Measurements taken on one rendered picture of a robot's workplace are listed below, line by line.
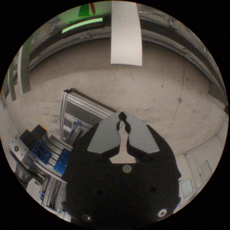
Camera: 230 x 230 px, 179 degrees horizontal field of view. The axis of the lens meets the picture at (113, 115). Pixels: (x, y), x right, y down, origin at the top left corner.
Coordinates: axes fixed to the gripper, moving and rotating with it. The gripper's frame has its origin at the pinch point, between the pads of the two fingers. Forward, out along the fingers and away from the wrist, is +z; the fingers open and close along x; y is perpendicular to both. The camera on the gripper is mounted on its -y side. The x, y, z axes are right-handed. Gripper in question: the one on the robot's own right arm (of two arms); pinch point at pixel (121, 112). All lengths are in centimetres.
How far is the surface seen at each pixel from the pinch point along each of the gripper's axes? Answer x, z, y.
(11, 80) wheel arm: -48, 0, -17
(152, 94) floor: 47, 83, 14
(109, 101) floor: -11, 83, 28
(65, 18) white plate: -18.3, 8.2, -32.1
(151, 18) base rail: 11.4, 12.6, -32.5
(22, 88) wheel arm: -23.5, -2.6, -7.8
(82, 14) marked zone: -12.1, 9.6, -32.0
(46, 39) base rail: -32.8, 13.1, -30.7
